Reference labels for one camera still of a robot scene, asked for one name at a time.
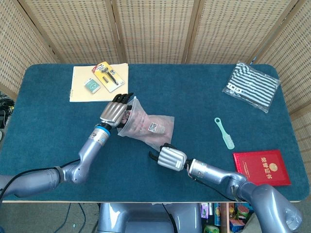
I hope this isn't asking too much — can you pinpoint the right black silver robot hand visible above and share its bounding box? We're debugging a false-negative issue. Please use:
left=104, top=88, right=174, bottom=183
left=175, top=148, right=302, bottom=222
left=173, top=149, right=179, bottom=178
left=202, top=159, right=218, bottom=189
left=148, top=143, right=188, bottom=172

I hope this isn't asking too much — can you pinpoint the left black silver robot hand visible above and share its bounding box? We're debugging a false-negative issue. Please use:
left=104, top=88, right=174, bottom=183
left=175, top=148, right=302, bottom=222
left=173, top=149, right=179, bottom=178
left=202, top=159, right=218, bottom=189
left=99, top=92, right=135, bottom=129

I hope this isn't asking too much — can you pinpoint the clear plastic zip bag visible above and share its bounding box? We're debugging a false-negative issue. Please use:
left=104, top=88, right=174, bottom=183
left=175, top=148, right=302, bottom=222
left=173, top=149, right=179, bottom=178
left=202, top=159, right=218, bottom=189
left=117, top=96, right=175, bottom=151

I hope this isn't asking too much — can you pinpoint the pink cloth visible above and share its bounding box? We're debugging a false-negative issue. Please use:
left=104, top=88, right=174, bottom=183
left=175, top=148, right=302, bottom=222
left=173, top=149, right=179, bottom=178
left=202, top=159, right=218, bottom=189
left=121, top=110, right=171, bottom=144

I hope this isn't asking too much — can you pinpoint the striped packaged garment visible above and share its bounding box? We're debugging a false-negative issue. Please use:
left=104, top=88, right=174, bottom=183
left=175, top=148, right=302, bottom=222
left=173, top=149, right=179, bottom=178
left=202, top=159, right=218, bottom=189
left=222, top=61, right=281, bottom=114

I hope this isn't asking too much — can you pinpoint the yellow razor blister pack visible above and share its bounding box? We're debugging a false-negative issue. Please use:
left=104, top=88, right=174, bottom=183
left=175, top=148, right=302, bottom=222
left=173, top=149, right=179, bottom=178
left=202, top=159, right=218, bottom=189
left=91, top=61, right=125, bottom=93

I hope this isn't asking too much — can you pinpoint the small green white box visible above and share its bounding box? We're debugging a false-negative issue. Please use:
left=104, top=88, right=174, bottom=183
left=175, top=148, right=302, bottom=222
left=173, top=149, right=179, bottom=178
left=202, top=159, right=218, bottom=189
left=83, top=78, right=101, bottom=94

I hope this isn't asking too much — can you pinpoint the beige spiral notebook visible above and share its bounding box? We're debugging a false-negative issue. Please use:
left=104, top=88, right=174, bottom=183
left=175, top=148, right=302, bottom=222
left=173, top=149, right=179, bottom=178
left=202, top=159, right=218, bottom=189
left=69, top=63, right=129, bottom=103

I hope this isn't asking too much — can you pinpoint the blue felt table cover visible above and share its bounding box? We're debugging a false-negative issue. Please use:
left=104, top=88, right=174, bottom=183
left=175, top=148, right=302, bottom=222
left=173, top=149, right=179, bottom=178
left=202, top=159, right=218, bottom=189
left=0, top=63, right=310, bottom=202

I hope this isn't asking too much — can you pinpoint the mint green hairbrush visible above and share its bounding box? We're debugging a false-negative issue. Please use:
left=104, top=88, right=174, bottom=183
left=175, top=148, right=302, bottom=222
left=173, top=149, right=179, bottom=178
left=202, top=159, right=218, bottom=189
left=214, top=117, right=235, bottom=150

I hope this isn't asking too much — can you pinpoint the grey robot torso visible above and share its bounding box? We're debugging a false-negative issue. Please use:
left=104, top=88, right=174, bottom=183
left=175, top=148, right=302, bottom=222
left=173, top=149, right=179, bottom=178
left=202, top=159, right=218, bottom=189
left=97, top=202, right=203, bottom=233

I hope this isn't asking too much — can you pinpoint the shelf with colourful packages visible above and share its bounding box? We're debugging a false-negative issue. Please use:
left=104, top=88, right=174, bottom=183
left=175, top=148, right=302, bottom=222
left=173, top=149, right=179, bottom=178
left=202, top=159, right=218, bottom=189
left=199, top=202, right=256, bottom=233

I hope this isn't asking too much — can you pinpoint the red certificate book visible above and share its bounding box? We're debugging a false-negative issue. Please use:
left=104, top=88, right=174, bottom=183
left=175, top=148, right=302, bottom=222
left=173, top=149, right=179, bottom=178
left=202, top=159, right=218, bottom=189
left=232, top=149, right=292, bottom=187

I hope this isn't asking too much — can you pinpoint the woven wooden folding screen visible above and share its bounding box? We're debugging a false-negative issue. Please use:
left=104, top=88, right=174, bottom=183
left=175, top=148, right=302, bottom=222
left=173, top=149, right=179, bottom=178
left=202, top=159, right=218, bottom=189
left=0, top=0, right=311, bottom=170

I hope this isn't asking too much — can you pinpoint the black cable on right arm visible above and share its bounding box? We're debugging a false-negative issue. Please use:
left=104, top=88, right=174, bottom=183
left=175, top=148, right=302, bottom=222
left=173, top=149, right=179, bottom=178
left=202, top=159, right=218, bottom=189
left=187, top=168, right=238, bottom=201

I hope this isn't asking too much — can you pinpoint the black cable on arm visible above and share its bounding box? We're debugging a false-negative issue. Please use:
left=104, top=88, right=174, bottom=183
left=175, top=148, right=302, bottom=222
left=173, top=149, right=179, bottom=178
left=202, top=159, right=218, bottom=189
left=187, top=168, right=238, bottom=201
left=0, top=159, right=81, bottom=202

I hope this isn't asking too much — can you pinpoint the black cable on torso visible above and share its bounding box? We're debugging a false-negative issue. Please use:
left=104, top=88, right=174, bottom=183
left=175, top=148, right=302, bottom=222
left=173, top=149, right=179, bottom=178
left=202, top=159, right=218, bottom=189
left=162, top=203, right=176, bottom=233

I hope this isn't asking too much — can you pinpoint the blue cable on floor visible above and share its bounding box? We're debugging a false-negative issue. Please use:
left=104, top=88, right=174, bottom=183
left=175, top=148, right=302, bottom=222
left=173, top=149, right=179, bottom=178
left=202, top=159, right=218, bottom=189
left=54, top=203, right=87, bottom=233

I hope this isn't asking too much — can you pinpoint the cable clutter on floor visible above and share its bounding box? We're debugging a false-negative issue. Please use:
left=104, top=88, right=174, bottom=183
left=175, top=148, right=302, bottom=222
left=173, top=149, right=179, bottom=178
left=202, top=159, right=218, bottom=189
left=0, top=91, right=15, bottom=141

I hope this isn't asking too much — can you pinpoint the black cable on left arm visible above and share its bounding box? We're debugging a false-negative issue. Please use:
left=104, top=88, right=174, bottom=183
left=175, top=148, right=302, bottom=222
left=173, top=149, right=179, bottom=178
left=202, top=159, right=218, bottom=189
left=0, top=159, right=81, bottom=202

